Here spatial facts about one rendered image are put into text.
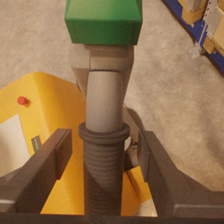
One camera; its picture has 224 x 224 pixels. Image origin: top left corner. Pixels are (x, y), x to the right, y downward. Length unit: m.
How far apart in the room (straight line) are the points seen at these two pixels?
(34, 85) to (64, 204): 0.53
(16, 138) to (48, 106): 0.19
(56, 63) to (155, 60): 1.13
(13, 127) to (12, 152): 0.11
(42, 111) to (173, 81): 1.20
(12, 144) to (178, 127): 1.21
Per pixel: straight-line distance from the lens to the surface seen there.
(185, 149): 1.49
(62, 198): 0.70
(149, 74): 1.66
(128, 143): 1.05
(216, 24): 1.27
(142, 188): 1.13
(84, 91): 0.16
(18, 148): 0.82
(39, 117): 0.78
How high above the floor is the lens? 1.48
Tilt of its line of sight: 69 degrees down
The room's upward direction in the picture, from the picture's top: 46 degrees counter-clockwise
